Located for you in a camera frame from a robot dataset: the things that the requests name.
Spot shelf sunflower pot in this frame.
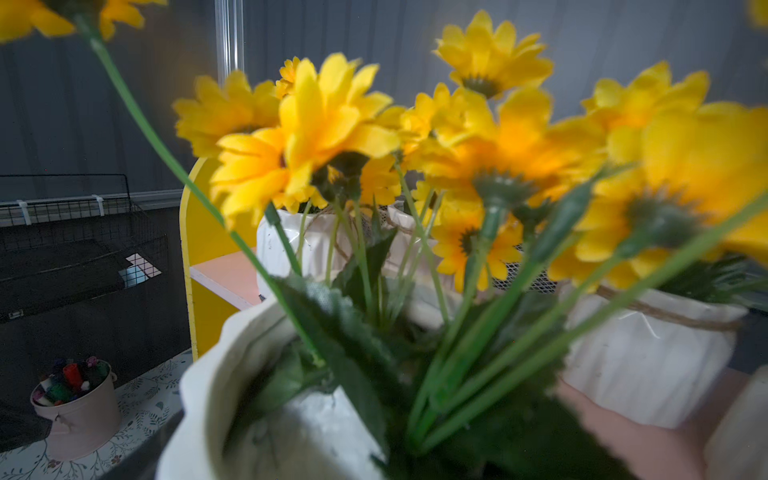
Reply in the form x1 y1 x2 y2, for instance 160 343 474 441
431 8 768 430
172 52 402 272

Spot yellow wooden shelf unit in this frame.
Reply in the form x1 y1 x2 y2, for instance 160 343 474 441
159 188 752 479

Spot pink metal pen bucket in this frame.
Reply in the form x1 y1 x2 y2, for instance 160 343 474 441
29 357 122 462

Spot black wire wall basket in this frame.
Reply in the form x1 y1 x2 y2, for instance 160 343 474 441
1 173 168 323

